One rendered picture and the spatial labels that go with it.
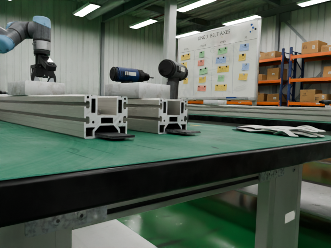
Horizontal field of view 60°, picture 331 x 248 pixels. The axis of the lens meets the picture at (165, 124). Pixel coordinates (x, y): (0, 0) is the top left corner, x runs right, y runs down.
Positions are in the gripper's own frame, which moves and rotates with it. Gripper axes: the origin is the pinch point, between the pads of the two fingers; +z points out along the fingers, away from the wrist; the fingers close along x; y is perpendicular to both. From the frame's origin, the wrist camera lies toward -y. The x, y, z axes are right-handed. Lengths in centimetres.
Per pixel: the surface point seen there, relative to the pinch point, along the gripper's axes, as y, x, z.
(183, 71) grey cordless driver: -66, -22, -9
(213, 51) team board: 117, -280, -74
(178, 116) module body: -84, -2, 6
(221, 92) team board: 99, -278, -16
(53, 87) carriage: -52, 17, -1
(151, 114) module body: -82, 5, 6
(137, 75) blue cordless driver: -39.9, -22.9, -8.7
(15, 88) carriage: -44, 25, -1
